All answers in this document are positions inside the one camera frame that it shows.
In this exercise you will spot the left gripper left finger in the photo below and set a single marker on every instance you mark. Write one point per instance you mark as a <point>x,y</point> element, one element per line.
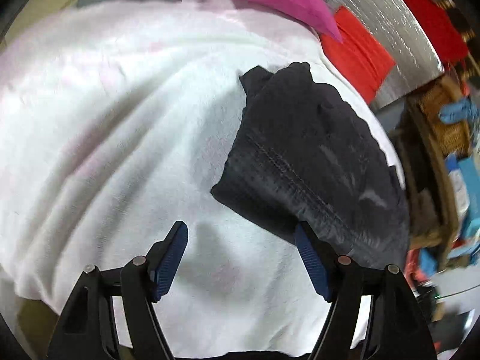
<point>86,328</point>

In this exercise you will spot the black garment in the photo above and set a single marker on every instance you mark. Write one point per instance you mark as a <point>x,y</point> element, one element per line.
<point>302,154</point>

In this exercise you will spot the wicker basket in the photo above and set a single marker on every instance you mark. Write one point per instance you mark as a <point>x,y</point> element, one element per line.
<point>437,105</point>

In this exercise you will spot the wooden shelf unit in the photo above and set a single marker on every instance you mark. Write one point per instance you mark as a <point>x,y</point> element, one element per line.
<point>423,142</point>

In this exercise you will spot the white bed blanket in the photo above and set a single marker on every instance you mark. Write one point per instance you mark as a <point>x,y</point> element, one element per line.
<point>116,121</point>

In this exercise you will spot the blue cloth in basket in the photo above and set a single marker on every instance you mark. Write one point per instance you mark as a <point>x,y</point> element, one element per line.
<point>455,112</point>

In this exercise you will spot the red pillow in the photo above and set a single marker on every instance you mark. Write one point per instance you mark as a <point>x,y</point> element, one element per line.
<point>360,57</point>

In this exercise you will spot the red cloth on headboard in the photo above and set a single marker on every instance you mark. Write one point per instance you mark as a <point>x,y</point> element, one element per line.
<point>436,24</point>

